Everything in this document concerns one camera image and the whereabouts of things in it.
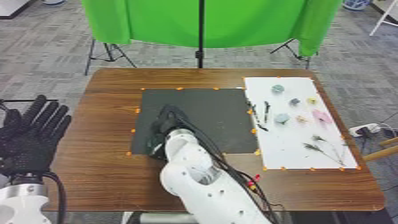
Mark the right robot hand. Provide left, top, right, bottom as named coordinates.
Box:
left=145, top=104, right=193, bottom=160

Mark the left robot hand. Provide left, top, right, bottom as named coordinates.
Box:
left=0, top=94, right=73, bottom=178

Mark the dark mat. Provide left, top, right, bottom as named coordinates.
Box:
left=128, top=87, right=261, bottom=156

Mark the black tripod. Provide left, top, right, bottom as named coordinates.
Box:
left=81, top=38, right=138, bottom=77
left=268, top=37, right=320, bottom=71

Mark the white sheet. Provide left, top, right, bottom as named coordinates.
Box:
left=243, top=76, right=362, bottom=172

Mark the green fern sprig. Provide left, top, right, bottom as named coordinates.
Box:
left=300, top=142, right=348, bottom=167

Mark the pale grey bar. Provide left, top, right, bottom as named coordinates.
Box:
left=121, top=211, right=199, bottom=224

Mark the black stand pole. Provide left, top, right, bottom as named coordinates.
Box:
left=193, top=0, right=208, bottom=70

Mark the white power strip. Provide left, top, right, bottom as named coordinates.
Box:
left=346, top=122, right=384, bottom=139

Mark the black cable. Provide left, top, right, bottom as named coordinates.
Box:
left=39, top=171, right=69, bottom=224

